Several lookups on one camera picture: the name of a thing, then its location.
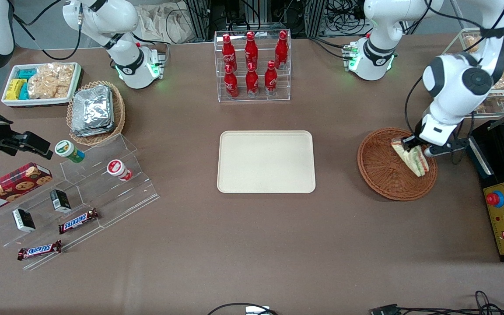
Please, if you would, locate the triangle sandwich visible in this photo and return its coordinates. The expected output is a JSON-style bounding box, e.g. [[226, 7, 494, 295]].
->
[[391, 138, 430, 177]]

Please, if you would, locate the round brown wicker basket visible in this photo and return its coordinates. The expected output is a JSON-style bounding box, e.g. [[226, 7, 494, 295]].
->
[[357, 127, 438, 201]]

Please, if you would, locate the oval tan wicker basket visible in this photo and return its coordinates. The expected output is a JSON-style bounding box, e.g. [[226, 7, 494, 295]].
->
[[66, 80, 126, 147]]

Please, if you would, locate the cream plastic tray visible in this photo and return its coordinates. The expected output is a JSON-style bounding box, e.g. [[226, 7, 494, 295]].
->
[[217, 130, 316, 193]]

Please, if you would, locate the green lid snack cup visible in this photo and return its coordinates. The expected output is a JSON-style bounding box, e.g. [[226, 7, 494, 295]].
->
[[55, 140, 85, 164]]

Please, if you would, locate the white rectangular snack bin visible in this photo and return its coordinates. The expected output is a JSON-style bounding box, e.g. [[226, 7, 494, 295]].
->
[[1, 62, 82, 107]]

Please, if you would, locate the yellow snack packet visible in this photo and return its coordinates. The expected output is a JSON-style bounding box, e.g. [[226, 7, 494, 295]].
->
[[6, 79, 23, 101]]

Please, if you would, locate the red tartan cookie box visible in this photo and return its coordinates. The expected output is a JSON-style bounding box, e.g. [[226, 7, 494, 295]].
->
[[0, 162, 53, 216]]

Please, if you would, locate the clear bag of rice snacks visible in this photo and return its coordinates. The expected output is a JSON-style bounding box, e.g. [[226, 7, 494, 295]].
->
[[38, 63, 76, 84], [28, 78, 71, 99]]

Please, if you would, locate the small black box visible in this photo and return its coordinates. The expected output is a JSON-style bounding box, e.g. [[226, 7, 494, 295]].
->
[[12, 208, 36, 233], [49, 189, 72, 214]]

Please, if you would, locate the silver foil wrapped pack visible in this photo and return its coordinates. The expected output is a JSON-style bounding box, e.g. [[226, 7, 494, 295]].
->
[[71, 85, 116, 137]]

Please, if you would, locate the red emergency stop button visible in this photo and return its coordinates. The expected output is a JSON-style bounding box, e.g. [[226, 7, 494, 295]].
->
[[486, 191, 504, 209]]

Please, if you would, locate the red lid snack cup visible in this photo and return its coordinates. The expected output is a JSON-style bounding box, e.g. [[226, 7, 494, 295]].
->
[[106, 160, 133, 182]]

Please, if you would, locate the brown Snickers bar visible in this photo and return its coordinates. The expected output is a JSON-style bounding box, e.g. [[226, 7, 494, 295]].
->
[[17, 240, 63, 261], [58, 208, 100, 235]]

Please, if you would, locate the clear acrylic step display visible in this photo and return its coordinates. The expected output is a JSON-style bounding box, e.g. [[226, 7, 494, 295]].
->
[[0, 133, 161, 271]]

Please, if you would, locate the red cola bottle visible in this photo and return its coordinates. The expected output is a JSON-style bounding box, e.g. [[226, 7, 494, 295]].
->
[[222, 34, 238, 73], [224, 64, 239, 99], [264, 60, 278, 96], [275, 31, 289, 70], [245, 31, 259, 70], [246, 62, 259, 98]]

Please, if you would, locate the beige crumpled bag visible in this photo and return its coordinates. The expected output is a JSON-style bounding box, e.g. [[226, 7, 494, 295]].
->
[[136, 3, 196, 44]]

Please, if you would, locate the clear acrylic bottle rack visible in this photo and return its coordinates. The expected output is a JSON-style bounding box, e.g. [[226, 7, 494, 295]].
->
[[214, 30, 291, 102]]

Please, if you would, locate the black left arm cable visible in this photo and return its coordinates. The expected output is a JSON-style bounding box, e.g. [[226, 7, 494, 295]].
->
[[404, 0, 504, 137]]

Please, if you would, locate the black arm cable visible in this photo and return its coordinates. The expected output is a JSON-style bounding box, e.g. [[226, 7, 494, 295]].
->
[[13, 0, 82, 61], [404, 0, 504, 137]]

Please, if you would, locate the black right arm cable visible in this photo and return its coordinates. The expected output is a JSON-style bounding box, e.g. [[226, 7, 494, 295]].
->
[[13, 0, 82, 61]]

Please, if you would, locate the black cable bundle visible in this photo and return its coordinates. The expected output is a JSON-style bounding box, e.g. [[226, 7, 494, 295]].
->
[[325, 0, 369, 36]]

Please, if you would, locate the aluminium frame post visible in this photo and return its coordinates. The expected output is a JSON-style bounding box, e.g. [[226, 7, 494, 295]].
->
[[185, 0, 211, 41], [306, 0, 327, 38]]

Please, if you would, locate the black cable with connector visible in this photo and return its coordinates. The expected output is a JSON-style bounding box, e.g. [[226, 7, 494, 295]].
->
[[370, 290, 504, 315]]

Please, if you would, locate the black looped cable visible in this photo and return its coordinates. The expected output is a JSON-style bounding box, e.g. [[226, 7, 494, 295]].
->
[[207, 302, 279, 315]]

